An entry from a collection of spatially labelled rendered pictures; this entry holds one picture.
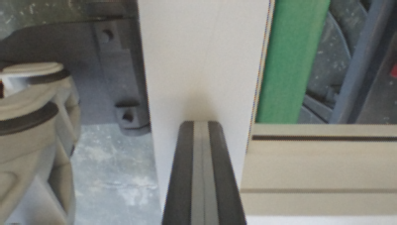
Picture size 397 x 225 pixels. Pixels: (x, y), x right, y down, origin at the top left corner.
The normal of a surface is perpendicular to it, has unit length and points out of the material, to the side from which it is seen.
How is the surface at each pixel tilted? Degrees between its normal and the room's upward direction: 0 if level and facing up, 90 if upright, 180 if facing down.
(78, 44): 0
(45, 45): 0
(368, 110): 0
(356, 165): 90
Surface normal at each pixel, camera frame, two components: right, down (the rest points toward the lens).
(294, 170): 0.02, -0.88
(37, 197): 0.19, 0.46
